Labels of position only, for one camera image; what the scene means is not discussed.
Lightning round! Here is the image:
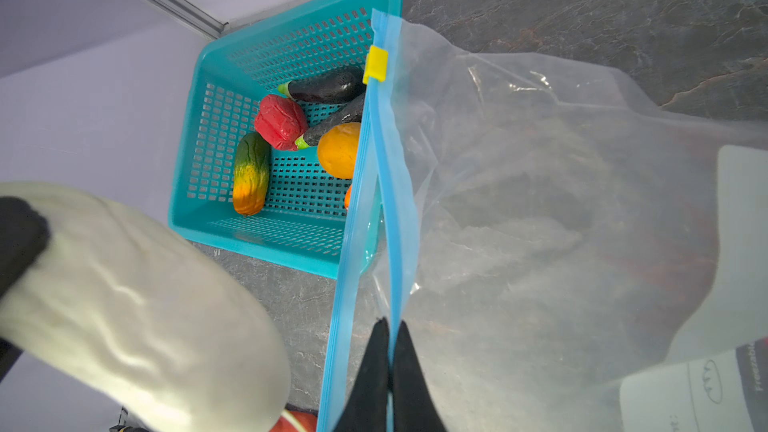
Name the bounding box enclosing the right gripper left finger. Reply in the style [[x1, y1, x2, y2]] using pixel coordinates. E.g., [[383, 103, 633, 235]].
[[334, 318, 390, 432]]

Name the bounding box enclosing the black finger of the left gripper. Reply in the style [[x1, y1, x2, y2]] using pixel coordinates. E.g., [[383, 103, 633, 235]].
[[0, 196, 52, 382]]

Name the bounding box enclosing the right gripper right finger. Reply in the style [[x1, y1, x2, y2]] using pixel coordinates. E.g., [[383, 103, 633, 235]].
[[390, 321, 447, 432]]

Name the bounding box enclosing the small orange toy carrot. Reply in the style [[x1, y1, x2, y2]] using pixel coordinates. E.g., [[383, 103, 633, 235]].
[[344, 185, 352, 210]]

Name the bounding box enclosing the clear zip top bag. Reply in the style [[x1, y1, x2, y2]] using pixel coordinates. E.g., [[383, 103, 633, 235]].
[[318, 12, 767, 431]]

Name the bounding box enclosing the teal plastic basket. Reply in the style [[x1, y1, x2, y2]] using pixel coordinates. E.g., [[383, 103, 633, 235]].
[[169, 0, 403, 278]]

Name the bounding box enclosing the orange toy fruit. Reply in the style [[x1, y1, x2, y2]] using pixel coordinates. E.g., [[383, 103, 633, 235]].
[[317, 122, 361, 180]]

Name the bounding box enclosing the yellow green toy corn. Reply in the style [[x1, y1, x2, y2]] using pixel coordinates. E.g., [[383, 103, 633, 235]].
[[232, 132, 272, 216]]

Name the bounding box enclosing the red toy strawberry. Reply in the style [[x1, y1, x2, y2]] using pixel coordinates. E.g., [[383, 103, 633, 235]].
[[254, 94, 309, 151]]

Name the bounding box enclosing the dark toy eggplant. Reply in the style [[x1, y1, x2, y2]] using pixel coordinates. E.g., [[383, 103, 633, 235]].
[[278, 66, 366, 104], [294, 94, 365, 150]]

